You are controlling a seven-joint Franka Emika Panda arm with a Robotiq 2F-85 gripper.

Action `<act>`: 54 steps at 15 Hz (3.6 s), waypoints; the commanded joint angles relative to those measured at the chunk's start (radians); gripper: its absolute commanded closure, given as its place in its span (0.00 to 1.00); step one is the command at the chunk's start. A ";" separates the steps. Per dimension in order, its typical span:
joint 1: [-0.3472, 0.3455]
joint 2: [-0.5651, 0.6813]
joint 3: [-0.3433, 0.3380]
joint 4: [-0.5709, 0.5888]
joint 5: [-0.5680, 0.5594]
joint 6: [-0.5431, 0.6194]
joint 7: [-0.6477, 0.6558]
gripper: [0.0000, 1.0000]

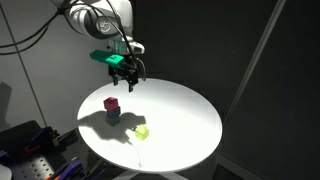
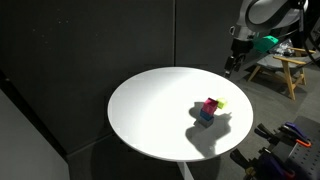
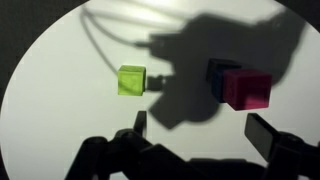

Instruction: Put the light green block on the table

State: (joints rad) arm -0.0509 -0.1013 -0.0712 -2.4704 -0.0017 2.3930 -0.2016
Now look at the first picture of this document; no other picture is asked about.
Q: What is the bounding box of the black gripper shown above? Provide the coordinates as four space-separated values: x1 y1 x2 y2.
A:
107 61 140 94

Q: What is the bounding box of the light green block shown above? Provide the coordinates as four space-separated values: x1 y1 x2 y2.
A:
134 123 151 141

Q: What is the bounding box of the magenta block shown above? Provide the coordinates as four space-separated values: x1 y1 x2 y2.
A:
103 96 120 112

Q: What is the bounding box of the blue block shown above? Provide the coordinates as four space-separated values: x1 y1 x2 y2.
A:
106 106 122 120

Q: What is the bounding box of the grey block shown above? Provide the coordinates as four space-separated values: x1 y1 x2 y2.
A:
105 114 121 127

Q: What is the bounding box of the round white table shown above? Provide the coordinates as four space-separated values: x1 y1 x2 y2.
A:
76 77 224 174

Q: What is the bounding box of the purple clamp with orange tip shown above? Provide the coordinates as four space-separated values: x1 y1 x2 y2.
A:
23 125 61 154
46 158 85 180

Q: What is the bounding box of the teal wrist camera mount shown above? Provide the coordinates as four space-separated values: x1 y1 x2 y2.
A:
89 49 126 67

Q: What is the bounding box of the thin grey wall cable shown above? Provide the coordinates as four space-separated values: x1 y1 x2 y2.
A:
0 5 48 128

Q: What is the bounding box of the grey diagonal frame bar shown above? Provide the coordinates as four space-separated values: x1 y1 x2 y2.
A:
225 0 288 125

